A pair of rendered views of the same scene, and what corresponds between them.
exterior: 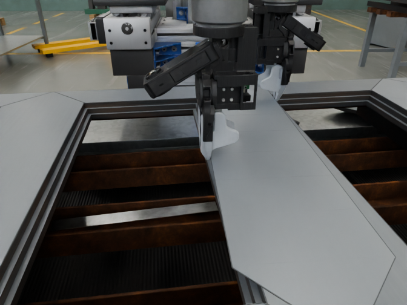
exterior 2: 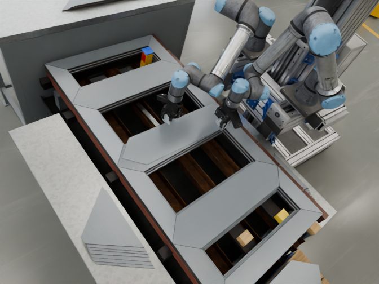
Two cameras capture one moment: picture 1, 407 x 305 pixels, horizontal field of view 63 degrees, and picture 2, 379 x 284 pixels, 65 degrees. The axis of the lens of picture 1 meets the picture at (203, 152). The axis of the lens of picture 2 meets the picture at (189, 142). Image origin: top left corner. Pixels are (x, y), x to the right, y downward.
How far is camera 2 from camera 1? 1.29 m
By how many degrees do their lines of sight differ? 38
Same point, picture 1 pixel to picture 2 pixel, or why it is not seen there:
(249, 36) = (176, 106)
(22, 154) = (141, 83)
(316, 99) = (236, 143)
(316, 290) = (130, 151)
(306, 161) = (177, 145)
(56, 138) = (153, 84)
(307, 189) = (163, 146)
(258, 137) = (185, 131)
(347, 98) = (245, 154)
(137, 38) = not seen: hidden behind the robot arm
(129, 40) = not seen: hidden behind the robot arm
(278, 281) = (129, 145)
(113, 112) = not seen: hidden behind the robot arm
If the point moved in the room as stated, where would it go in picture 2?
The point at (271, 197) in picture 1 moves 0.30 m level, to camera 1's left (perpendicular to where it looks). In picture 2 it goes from (155, 140) to (130, 99)
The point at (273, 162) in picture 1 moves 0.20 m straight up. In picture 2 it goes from (172, 137) to (179, 113)
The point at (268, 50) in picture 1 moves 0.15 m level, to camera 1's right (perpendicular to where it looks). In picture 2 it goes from (219, 113) to (235, 134)
